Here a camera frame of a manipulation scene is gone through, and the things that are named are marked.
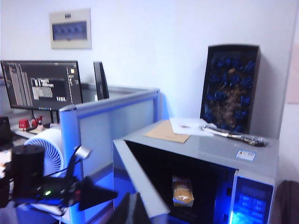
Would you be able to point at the black glass microwave door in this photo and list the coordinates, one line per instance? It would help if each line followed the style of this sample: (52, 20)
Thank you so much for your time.
(140, 177)

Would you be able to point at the office partition panel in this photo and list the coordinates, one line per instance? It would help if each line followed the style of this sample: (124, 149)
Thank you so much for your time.
(105, 121)

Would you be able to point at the black monitor seen edgewise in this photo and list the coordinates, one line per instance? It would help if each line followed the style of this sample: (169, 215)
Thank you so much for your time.
(101, 81)

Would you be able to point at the black box of blue flowers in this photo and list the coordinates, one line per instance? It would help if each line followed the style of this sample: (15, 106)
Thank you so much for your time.
(230, 93)

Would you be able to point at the red small container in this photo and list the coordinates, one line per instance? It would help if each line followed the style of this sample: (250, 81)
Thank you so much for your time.
(24, 124)

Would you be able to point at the clear plastic wrapped pack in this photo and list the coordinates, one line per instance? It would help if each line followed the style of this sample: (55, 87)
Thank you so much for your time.
(236, 136)

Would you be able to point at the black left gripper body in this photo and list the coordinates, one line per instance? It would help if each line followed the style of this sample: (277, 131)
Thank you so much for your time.
(58, 192)

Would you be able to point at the silver grey cylinder piece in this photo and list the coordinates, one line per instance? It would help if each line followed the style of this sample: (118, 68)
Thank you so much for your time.
(83, 152)

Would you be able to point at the white paper sheet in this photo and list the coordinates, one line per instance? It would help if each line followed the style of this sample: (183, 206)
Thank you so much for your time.
(187, 126)

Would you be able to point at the white labelled container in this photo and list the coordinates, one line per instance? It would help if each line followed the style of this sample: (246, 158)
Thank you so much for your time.
(182, 193)

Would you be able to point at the white round desk fan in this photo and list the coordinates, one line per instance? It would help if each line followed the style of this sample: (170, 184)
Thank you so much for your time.
(50, 149)

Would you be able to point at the brown paper envelope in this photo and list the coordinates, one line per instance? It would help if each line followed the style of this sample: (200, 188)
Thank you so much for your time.
(163, 133)

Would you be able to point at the black computer monitor lit screen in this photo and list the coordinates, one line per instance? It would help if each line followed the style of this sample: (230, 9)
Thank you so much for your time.
(42, 84)

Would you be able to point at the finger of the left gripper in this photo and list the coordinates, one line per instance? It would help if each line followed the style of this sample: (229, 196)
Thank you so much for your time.
(95, 193)
(72, 165)

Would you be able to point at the beige wall electrical panel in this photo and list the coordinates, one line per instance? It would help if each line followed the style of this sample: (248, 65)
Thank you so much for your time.
(70, 29)

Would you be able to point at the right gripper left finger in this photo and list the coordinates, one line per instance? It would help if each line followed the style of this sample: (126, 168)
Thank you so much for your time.
(125, 212)

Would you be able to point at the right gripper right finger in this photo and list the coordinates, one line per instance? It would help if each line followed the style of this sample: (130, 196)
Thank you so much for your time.
(139, 212)

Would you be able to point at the black Midea microwave oven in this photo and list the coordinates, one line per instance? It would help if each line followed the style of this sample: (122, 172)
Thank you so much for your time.
(210, 149)

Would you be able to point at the black desk device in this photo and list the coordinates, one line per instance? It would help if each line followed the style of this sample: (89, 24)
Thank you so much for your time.
(5, 130)

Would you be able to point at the red white figurine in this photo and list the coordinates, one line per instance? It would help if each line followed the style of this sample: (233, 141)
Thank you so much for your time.
(37, 121)

